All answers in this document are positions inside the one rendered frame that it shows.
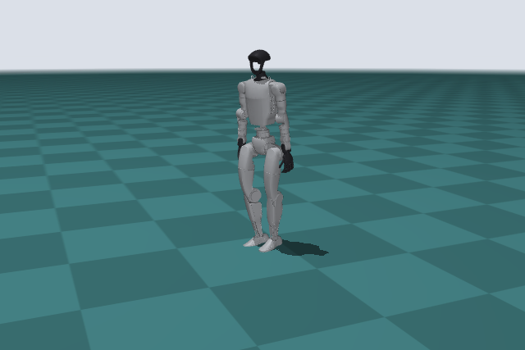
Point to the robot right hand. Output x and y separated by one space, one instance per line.
240 144

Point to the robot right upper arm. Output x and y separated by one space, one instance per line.
242 112

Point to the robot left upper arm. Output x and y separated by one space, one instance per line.
278 90

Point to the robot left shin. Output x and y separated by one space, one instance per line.
274 212

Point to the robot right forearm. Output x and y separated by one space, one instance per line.
242 129

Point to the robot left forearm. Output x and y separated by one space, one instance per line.
284 133

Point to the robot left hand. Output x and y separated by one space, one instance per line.
287 160

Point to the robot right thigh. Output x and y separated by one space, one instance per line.
246 172

